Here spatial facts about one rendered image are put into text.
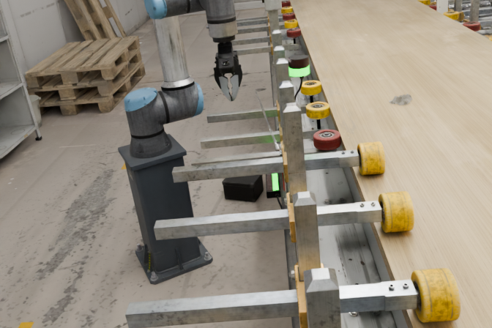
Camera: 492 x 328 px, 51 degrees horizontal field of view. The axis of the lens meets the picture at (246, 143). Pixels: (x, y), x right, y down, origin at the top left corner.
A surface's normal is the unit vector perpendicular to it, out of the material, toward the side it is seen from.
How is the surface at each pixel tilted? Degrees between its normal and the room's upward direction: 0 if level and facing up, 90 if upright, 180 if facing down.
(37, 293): 0
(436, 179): 0
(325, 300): 90
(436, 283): 28
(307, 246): 90
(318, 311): 90
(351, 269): 0
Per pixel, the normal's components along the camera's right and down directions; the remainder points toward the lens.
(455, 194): -0.11, -0.91
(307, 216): -0.02, 0.40
